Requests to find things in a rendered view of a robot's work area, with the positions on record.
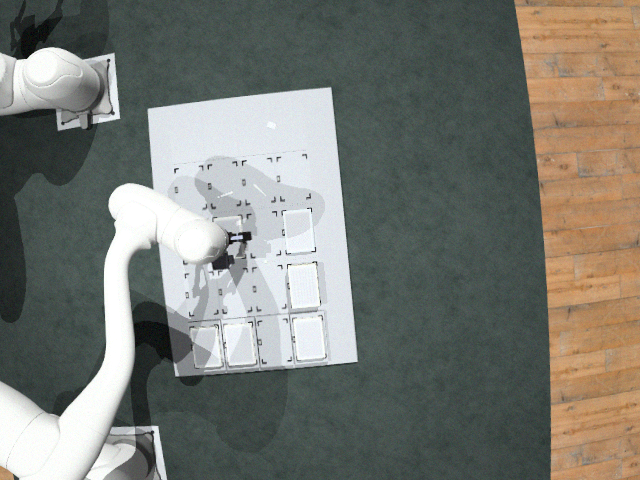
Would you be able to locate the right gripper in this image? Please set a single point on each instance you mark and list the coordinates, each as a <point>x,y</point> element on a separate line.
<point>239,237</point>

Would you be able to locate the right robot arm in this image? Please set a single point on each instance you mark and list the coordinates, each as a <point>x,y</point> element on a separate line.
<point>36,445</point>

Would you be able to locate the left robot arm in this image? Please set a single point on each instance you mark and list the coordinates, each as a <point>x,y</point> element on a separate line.
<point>59,79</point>

